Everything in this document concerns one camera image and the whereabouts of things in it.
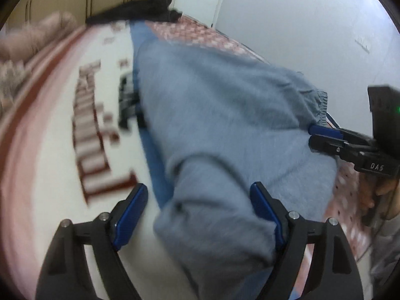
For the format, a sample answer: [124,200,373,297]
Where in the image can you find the grey-blue sweatpants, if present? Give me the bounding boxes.
[137,40,337,299]

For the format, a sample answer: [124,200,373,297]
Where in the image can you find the grey right sleeve forearm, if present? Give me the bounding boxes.
[370,215,399,289]

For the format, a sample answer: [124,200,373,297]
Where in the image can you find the person's right hand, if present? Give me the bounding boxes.
[358,173,399,220]

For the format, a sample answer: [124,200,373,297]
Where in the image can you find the patterned bed blanket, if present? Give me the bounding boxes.
[0,15,376,300]

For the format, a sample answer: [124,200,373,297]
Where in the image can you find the black garment on bed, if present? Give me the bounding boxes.
[85,0,183,26]

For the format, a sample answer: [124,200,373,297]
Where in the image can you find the pink striped duvet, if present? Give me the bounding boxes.
[1,11,77,113]

